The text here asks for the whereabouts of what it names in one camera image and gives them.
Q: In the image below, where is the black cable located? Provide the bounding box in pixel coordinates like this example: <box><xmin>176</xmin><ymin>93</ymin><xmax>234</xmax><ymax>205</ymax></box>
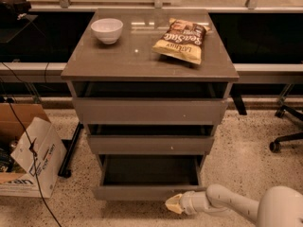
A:
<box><xmin>0</xmin><ymin>61</ymin><xmax>62</xmax><ymax>227</ymax></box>

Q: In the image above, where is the white ceramic bowl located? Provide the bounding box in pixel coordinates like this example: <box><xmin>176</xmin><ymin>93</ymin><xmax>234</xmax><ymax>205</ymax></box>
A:
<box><xmin>91</xmin><ymin>18</ymin><xmax>123</xmax><ymax>44</ymax></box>

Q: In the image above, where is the black bag on shelf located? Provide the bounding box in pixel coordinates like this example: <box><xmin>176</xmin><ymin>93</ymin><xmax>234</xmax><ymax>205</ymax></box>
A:
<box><xmin>0</xmin><ymin>0</ymin><xmax>31</xmax><ymax>23</ymax></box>

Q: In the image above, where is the yellow sea salt chip bag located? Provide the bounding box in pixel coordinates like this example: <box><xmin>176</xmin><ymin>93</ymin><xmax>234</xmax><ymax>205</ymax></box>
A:
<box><xmin>152</xmin><ymin>18</ymin><xmax>210</xmax><ymax>64</ymax></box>

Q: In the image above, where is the grey bottom drawer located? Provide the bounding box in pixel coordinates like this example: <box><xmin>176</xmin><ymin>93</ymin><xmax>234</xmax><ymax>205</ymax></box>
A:
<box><xmin>93</xmin><ymin>155</ymin><xmax>205</xmax><ymax>201</ymax></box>

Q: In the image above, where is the grey middle drawer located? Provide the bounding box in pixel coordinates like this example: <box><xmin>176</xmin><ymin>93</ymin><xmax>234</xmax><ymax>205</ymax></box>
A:
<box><xmin>88</xmin><ymin>125</ymin><xmax>214</xmax><ymax>155</ymax></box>

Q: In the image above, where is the grey top drawer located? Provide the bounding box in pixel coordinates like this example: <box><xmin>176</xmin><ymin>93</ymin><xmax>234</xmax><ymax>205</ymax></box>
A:
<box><xmin>73</xmin><ymin>81</ymin><xmax>227</xmax><ymax>125</ymax></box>

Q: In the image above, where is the grey drawer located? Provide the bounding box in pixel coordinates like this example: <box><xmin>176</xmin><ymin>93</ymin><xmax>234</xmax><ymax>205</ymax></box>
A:
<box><xmin>73</xmin><ymin>81</ymin><xmax>227</xmax><ymax>125</ymax></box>
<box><xmin>93</xmin><ymin>155</ymin><xmax>205</xmax><ymax>201</ymax></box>
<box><xmin>88</xmin><ymin>125</ymin><xmax>214</xmax><ymax>155</ymax></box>

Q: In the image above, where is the black table leg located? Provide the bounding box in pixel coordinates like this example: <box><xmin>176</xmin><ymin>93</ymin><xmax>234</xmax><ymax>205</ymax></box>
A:
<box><xmin>230</xmin><ymin>85</ymin><xmax>247</xmax><ymax>115</ymax></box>
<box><xmin>58</xmin><ymin>123</ymin><xmax>83</xmax><ymax>178</ymax></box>

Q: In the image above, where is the open cardboard box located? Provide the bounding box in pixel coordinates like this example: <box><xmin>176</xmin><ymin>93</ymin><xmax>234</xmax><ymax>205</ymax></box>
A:
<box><xmin>0</xmin><ymin>103</ymin><xmax>66</xmax><ymax>198</ymax></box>

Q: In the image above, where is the grey drawer cabinet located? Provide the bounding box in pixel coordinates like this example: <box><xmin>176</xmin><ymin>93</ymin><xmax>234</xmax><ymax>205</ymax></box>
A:
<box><xmin>61</xmin><ymin>9</ymin><xmax>241</xmax><ymax>168</ymax></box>

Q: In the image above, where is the black table leg left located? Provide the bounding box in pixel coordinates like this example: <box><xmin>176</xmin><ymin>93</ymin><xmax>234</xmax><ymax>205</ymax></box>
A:
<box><xmin>58</xmin><ymin>123</ymin><xmax>83</xmax><ymax>178</ymax></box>

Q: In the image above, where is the black office chair base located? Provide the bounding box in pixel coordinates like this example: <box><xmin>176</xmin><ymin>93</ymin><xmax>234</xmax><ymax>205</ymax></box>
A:
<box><xmin>269</xmin><ymin>104</ymin><xmax>303</xmax><ymax>153</ymax></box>

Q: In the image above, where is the black table leg right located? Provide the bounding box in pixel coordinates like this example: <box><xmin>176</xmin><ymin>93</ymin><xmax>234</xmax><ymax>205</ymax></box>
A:
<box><xmin>230</xmin><ymin>85</ymin><xmax>247</xmax><ymax>115</ymax></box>

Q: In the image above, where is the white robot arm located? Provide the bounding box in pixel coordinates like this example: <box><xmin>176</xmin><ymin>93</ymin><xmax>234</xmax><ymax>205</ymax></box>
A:
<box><xmin>165</xmin><ymin>184</ymin><xmax>303</xmax><ymax>227</ymax></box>

